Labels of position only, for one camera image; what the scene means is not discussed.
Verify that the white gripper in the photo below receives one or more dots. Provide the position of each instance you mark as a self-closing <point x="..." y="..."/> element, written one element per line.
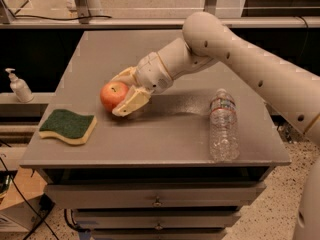
<point x="150" y="71"/>

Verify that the red apple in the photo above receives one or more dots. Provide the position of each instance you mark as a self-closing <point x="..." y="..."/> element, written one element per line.
<point x="112" y="93"/>

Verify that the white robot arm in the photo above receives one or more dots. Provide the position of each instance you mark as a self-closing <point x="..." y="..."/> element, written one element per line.
<point x="290" y="90"/>

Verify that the green and yellow sponge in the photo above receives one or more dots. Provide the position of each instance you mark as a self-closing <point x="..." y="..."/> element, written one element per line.
<point x="68" y="126"/>

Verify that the grey drawer cabinet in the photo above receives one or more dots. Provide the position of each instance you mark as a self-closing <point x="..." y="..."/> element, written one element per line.
<point x="166" y="142"/>

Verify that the clear plastic water bottle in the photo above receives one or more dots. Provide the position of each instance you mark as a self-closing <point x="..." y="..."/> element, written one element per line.
<point x="223" y="140"/>

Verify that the white pump dispenser bottle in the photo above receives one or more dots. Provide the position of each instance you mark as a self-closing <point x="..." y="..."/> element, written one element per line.
<point x="19" y="87"/>

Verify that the middle grey drawer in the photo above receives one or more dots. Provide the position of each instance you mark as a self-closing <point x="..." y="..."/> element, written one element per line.
<point x="156" y="219"/>

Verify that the cardboard box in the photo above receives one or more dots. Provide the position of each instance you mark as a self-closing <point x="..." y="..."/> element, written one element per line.
<point x="21" y="202"/>

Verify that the left metal bracket post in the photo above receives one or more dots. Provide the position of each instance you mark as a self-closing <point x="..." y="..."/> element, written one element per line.
<point x="82" y="11"/>

